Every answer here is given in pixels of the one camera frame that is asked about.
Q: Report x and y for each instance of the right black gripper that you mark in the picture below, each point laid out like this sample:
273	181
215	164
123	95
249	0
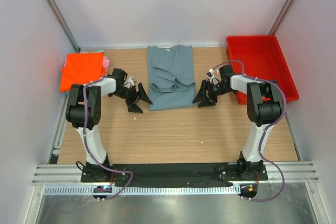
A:
211	101

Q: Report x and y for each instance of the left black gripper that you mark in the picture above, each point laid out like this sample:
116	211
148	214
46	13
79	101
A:
142	95

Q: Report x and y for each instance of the grey-blue t shirt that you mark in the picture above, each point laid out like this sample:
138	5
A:
171	77

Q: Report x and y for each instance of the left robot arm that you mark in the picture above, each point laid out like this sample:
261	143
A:
83	111

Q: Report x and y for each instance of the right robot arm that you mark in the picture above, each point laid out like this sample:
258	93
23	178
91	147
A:
266	104

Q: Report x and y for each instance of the folded pink t shirt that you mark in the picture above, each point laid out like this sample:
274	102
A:
105	65

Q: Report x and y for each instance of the folded orange t shirt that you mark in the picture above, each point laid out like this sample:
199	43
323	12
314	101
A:
81	68

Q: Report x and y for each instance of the red plastic bin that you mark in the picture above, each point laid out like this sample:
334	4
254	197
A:
263	58

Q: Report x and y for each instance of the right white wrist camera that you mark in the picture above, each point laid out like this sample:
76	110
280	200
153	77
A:
211	77

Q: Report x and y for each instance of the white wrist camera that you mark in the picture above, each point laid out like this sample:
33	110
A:
211	77
130	82

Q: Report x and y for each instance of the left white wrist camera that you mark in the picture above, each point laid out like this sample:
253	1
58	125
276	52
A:
130	82

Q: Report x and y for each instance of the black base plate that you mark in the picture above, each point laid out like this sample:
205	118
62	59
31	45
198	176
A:
196	175

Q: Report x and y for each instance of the slotted cable duct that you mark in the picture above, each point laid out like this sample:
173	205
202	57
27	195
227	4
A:
103	190

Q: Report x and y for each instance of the aluminium front rail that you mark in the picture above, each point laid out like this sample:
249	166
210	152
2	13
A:
294	172

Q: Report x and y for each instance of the right aluminium corner post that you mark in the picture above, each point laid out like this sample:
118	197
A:
281	16

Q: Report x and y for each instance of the aluminium corner post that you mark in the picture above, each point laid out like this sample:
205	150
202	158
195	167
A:
63	24
281	16

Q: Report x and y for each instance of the left aluminium corner post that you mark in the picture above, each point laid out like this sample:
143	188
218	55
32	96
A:
63	24

